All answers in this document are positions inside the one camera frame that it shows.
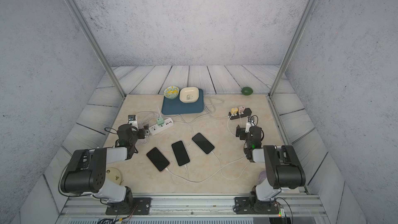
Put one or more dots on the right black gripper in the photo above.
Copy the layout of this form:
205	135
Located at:
240	129

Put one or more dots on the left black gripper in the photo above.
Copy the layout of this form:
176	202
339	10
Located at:
142	135

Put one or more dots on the light green case phone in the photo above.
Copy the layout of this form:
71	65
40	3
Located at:
203	143

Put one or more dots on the black phone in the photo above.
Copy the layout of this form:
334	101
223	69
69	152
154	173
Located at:
180	153

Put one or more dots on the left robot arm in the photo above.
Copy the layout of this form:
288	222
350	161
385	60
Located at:
85	174

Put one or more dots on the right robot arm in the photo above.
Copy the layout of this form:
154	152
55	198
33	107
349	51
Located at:
282	167

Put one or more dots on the pink case phone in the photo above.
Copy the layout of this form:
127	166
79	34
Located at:
158	159

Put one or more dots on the white power strip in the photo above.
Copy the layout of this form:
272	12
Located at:
155	129

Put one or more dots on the green charger plug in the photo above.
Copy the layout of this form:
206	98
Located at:
160	121

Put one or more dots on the black power strip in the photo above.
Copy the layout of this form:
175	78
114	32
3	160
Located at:
247	112

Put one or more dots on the yellow charger plug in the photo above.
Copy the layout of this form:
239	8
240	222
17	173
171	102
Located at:
234	111

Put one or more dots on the blue tray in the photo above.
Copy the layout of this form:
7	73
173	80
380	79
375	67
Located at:
177	107

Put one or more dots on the green avocado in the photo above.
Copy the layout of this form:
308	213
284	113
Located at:
247	91

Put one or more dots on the purple bowl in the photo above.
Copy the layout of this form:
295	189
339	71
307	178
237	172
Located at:
262	177

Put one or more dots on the yellow round plate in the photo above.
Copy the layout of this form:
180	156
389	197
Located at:
114	175

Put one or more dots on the patterned small bowl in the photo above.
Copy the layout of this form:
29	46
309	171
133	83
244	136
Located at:
171	92

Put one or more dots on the cream square dish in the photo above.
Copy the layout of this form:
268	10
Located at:
189	94

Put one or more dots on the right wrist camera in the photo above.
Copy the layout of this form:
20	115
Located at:
249	124

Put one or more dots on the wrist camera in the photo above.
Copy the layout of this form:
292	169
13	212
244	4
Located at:
249	124
132	120

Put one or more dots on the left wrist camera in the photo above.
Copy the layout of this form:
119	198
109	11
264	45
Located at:
132	120

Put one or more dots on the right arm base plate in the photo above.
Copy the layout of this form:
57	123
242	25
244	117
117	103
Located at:
246	205

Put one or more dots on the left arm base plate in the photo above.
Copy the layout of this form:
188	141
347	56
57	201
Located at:
134	206

